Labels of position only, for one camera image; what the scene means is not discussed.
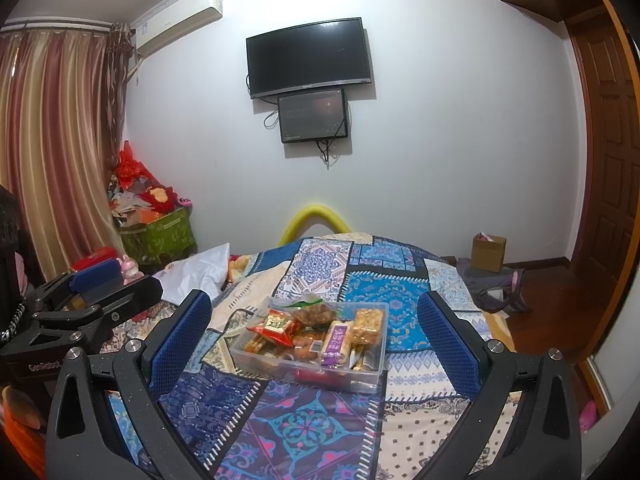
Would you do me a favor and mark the pink plush toy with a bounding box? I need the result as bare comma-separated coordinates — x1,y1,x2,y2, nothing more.
116,255,146,287

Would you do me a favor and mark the red snack packet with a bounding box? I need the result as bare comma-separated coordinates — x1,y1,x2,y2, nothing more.
246,309,301,349

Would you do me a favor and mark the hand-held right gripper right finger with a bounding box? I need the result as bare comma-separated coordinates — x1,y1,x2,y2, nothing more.
416,290,584,480

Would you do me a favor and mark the red flat box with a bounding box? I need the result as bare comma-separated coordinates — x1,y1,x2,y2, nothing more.
70,246,119,273

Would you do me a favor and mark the black wall television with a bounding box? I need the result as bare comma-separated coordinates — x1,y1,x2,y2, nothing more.
245,17,373,101

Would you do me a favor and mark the striped brown curtain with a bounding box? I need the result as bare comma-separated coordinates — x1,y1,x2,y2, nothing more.
0,17,137,285

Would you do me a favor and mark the clear plastic container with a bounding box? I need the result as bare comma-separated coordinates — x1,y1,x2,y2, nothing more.
229,296,390,395

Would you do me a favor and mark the gold foil snack packet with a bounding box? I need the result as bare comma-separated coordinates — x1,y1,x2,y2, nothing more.
350,347,377,372

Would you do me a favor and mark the black monitor cable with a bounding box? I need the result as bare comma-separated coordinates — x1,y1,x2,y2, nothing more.
314,136,342,172

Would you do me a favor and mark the clear packet of brown sticks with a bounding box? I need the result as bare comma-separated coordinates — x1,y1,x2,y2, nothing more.
239,336,284,360

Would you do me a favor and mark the green storage box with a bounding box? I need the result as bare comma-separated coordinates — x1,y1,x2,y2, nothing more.
119,208,197,264

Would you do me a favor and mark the yellow foam tube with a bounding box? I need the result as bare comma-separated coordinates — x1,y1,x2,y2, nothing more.
278,203,351,248

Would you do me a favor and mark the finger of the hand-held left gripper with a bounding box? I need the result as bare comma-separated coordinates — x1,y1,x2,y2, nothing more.
27,258,125,312
32,275,165,347

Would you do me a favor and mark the brown cardboard box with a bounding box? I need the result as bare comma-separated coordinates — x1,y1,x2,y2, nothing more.
471,232,508,274

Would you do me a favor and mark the brown wooden door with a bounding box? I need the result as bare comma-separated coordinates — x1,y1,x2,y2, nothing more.
565,0,640,363

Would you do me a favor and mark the blue patchwork blanket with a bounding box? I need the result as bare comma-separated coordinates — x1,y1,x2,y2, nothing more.
100,232,532,480

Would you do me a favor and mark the white plastic bag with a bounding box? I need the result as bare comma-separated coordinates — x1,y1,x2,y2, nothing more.
152,243,232,306

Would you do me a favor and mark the white air conditioner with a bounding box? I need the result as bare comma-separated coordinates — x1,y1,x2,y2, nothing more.
131,0,225,59

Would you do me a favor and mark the pink slipper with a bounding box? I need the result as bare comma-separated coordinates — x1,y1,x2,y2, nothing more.
579,399,599,434

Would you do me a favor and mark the purple snack packet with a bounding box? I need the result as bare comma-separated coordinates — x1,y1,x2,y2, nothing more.
320,321,354,367

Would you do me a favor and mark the small black wall monitor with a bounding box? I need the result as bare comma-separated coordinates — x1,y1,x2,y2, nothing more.
277,89,350,144

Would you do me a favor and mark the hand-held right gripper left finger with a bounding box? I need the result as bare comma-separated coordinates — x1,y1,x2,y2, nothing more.
44,289,216,480

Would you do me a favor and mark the grey cloth bag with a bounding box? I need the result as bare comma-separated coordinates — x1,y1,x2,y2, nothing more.
457,257,531,317

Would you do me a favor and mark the brown bread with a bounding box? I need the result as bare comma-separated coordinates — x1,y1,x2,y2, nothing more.
285,297,337,329

